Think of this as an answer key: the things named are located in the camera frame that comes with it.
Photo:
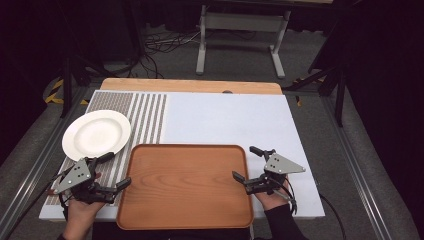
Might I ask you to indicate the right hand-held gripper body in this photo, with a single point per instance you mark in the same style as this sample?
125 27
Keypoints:
278 166

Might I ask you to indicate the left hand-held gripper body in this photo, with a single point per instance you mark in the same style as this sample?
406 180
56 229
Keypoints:
77 174

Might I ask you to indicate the white plate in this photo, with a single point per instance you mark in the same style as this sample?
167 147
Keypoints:
96 134

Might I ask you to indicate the brown wooden tray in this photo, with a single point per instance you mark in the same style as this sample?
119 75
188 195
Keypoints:
185 186

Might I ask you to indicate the person's right hand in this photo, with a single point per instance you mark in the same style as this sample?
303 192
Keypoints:
270 200

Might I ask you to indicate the person's left hand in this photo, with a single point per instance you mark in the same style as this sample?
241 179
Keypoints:
81 210

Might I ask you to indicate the white table board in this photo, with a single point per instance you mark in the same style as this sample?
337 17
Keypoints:
230 120

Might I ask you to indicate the striped grey placemat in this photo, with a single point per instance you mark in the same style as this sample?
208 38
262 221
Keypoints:
143 113

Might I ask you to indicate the black metal stand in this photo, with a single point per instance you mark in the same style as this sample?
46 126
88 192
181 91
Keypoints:
339 100
68 86

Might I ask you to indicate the yellow black hazard tape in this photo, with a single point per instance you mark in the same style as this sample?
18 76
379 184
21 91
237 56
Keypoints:
53 96

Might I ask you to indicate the light wooden table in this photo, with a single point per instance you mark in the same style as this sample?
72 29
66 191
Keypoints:
186 85

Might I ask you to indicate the aluminium rail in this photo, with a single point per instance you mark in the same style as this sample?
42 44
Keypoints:
360 173
36 166

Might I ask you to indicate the grey metal table frame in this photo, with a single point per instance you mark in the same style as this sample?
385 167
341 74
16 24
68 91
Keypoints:
243 23

